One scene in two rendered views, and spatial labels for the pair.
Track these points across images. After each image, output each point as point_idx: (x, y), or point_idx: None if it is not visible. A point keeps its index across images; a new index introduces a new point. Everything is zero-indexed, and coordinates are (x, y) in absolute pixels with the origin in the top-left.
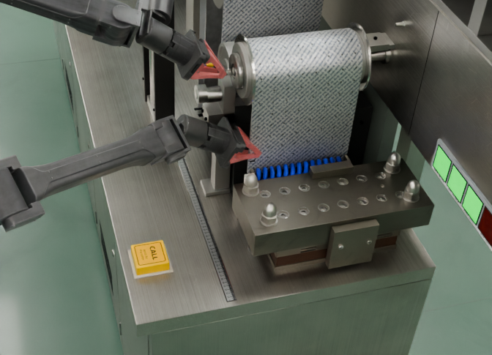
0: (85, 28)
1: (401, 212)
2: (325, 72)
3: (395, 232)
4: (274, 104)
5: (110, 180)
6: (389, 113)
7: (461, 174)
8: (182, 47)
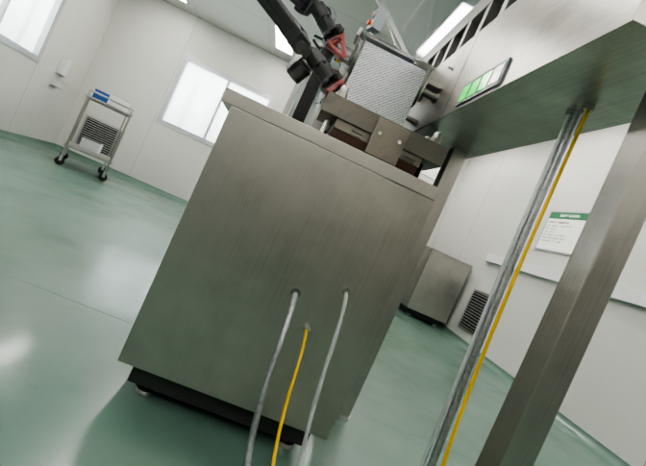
0: None
1: (426, 139)
2: (402, 68)
3: (416, 161)
4: (367, 71)
5: None
6: (429, 131)
7: (479, 77)
8: (332, 21)
